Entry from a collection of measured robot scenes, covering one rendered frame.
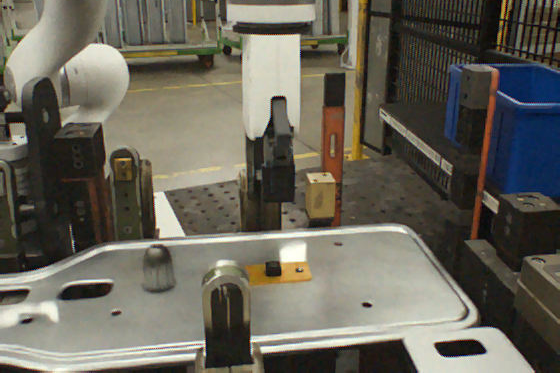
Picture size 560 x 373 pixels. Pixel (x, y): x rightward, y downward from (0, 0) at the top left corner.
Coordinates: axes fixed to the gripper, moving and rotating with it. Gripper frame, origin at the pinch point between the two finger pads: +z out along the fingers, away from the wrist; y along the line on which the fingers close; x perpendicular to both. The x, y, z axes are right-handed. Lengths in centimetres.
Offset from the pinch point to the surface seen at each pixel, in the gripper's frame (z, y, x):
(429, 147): 9.6, -34.0, 32.3
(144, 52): 85, -680, -89
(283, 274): 11.7, 0.7, 1.1
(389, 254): 12.0, -2.4, 14.5
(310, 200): 8.0, -10.8, 6.3
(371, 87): 55, -291, 102
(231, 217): 42, -77, -2
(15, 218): 8.9, -12.5, -30.8
